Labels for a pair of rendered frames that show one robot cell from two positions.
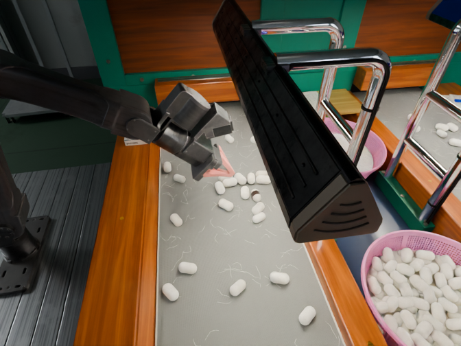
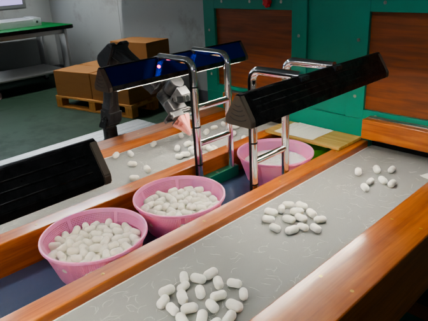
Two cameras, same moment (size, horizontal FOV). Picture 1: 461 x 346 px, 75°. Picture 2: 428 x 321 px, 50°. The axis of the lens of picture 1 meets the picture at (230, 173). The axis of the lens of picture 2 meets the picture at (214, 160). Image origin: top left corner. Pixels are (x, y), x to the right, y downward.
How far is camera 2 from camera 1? 1.47 m
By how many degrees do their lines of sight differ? 50
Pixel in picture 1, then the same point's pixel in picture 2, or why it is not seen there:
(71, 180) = not seen: hidden behind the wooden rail
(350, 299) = (149, 179)
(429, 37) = not seen: outside the picture
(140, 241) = (130, 140)
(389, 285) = (174, 191)
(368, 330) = (137, 185)
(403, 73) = (399, 131)
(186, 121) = (166, 88)
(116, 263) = (115, 141)
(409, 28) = (418, 92)
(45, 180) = not seen: hidden behind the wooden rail
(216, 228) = (161, 153)
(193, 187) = (181, 141)
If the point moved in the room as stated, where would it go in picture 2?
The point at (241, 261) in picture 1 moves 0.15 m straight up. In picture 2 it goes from (148, 162) to (143, 122)
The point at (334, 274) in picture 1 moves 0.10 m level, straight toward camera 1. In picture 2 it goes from (160, 173) to (129, 175)
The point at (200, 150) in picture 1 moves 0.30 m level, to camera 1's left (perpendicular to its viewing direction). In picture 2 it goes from (169, 106) to (133, 92)
